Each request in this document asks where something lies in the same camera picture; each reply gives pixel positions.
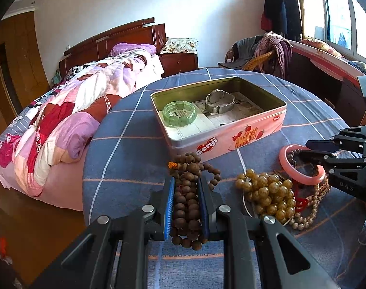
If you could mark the pink tin box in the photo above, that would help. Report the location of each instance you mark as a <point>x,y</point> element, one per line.
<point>255,126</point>

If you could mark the blue folded cloth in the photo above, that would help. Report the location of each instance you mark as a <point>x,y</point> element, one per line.
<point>360,67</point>

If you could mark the wicker chair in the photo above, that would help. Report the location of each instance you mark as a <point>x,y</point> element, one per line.
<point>261,58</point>

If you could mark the red ornament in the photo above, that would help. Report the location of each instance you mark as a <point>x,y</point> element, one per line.
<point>300,204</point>

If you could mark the green bangle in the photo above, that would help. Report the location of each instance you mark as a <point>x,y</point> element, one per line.
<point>171,107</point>

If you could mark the wooden wardrobe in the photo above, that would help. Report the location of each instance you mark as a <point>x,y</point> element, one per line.
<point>20,60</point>

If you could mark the teal small bag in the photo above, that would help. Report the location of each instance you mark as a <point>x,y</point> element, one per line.
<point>55,78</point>

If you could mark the black white patterned pillow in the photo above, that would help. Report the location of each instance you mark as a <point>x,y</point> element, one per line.
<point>79,69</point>

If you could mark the hanging dark coats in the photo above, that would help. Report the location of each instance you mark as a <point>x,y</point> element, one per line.
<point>282,9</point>

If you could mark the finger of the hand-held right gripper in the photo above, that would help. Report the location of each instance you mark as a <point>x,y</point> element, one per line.
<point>314,158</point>
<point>320,146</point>

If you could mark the pink purple garment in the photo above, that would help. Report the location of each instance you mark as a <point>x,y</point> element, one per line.
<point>276,48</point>

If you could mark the desk with pink cover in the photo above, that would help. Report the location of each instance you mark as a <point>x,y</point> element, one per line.
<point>327,66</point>

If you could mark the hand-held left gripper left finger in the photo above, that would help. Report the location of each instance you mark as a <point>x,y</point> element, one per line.
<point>169,207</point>

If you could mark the pink patchwork quilt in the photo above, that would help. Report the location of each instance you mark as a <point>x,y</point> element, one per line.
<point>80,102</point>

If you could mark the pink bangle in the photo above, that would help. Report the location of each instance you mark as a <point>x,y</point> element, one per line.
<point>282,158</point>

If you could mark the blue plaid tablecloth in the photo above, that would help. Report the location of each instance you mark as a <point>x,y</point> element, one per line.
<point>125,156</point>

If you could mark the printed paper sheet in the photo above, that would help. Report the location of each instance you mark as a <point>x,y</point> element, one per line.
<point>201,126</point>

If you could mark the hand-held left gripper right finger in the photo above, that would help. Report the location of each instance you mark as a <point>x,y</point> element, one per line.
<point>202,207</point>

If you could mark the window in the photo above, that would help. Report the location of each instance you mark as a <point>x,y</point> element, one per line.
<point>336,15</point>

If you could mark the floral white pillow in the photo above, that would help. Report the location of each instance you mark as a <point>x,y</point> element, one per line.
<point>180,45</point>

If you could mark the purple pillow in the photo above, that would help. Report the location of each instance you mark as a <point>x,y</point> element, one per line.
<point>131,48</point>

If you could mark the silver wristwatch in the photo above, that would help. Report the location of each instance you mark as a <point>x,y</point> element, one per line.
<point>214,97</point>

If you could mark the grey garment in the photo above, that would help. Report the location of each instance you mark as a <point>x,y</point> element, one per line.
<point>243,51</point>

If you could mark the wooden bed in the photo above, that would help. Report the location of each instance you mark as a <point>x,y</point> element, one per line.
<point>104,40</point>

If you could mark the wooden nightstand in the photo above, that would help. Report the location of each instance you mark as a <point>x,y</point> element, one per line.
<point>178,64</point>

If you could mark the floral pink yellow pillow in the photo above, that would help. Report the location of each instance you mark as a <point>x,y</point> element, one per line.
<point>320,47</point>

